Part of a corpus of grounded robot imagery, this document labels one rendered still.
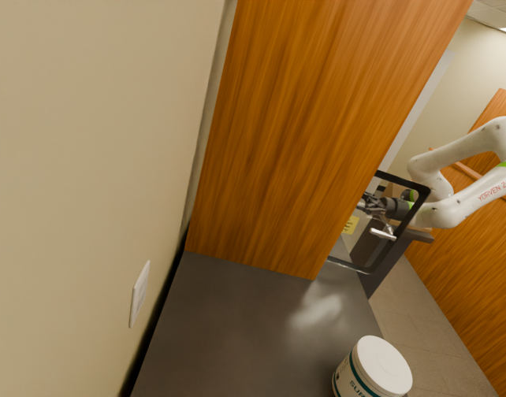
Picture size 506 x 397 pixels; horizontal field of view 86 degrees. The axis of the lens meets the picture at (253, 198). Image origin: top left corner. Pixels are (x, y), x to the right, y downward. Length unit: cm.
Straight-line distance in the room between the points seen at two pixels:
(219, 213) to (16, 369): 70
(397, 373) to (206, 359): 44
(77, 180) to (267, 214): 70
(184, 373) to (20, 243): 61
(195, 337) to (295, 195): 48
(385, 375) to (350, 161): 53
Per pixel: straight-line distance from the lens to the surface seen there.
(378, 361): 79
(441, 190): 174
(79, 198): 25
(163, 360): 77
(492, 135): 150
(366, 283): 214
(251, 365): 81
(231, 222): 90
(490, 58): 543
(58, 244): 24
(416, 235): 188
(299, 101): 75
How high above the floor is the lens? 163
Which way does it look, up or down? 29 degrees down
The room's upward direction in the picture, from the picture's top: 19 degrees clockwise
